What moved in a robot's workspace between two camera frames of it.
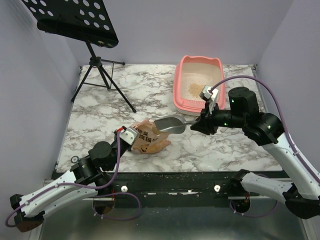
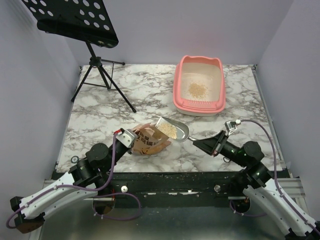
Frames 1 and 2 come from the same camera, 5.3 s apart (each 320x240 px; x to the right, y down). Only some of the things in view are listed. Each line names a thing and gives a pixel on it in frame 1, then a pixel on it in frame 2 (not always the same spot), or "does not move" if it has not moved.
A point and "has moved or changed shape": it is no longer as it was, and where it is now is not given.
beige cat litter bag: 150,139 does not move
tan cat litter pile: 195,89 does not move
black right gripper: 203,122 → 219,143
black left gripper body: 123,150 does not move
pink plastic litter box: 192,74 does not move
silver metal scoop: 172,124 has moved or changed shape
